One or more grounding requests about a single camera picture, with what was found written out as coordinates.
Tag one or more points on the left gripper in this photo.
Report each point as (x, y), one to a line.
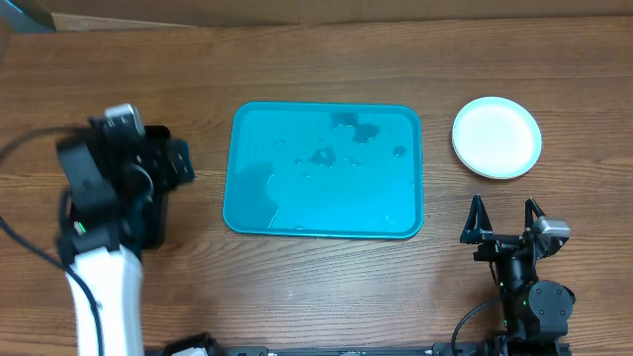
(178, 156)

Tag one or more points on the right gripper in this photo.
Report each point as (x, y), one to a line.
(477, 230)

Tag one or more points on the light blue plate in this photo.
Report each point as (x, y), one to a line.
(496, 138)

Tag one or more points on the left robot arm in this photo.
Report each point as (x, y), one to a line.
(100, 249)

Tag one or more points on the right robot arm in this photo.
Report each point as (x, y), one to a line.
(535, 312)

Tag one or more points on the teal plastic tray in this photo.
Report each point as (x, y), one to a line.
(325, 170)

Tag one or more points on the black rectangular bin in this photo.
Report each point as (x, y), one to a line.
(154, 211)

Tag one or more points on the cardboard strip at back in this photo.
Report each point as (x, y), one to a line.
(302, 12)

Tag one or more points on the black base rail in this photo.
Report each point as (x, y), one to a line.
(205, 344)

